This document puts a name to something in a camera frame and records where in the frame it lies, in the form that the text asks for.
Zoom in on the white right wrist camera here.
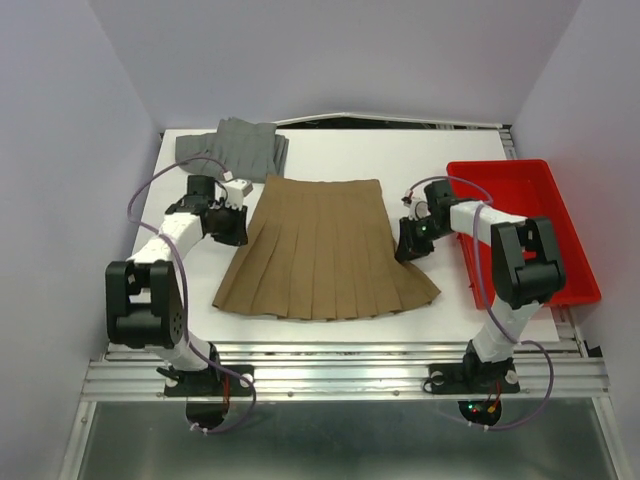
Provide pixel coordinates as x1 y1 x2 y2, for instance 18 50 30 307
402 195 429 221

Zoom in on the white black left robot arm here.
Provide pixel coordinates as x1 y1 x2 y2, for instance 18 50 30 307
105 173 253 394

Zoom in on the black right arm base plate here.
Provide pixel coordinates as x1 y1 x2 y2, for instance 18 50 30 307
422 363 521 396

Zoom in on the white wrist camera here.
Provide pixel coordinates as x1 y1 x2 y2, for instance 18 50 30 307
221 179 253 210
402 195 429 221

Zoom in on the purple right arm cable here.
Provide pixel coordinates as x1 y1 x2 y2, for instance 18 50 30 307
407 175 555 432

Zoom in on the grey pleated skirt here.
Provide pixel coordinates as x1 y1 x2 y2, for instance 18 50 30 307
174 117 289 184

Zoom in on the tan brown skirt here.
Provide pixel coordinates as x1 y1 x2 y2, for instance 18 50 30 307
213 176 440 321

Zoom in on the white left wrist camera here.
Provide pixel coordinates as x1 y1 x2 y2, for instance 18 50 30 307
221 179 253 210

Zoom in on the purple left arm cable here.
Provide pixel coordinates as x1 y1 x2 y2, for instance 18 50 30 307
127 157 257 435

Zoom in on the aluminium rail frame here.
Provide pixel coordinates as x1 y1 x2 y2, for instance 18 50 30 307
60 309 634 479

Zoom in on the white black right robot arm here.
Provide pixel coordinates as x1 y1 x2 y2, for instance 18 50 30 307
395 176 566 390

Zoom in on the red plastic tray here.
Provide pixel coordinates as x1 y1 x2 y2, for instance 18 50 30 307
444 159 603 311

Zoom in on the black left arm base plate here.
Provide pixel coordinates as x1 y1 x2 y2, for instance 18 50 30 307
156 364 254 398

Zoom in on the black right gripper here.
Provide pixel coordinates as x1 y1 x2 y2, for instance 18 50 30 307
391 215 449 263

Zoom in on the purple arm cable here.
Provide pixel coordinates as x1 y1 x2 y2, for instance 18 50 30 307
407 175 555 432
127 157 257 435

